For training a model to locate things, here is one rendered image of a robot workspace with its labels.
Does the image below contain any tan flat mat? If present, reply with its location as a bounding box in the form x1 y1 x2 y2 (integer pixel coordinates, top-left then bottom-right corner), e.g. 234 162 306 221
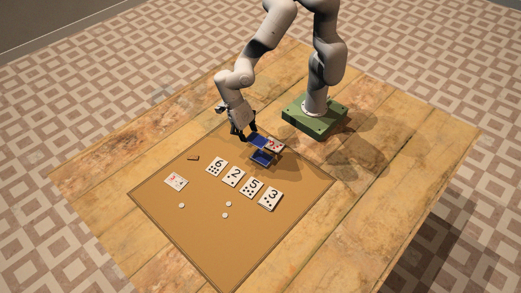
127 118 337 293

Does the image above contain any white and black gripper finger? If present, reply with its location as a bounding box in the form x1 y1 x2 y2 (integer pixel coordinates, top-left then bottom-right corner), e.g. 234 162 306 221
249 110 258 132
230 122 247 142

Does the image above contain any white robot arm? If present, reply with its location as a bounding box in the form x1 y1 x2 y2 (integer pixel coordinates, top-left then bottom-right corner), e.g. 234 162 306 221
214 0 348 118

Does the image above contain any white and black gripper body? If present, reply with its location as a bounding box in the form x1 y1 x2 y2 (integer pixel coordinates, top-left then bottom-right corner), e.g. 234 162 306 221
226 98 255 131

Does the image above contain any white rules card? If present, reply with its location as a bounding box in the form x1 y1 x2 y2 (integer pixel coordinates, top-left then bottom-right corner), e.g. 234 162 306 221
163 172 189 192

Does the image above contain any brown square mat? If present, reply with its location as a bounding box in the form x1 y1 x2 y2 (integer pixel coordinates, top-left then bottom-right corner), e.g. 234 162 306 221
131 120 333 293

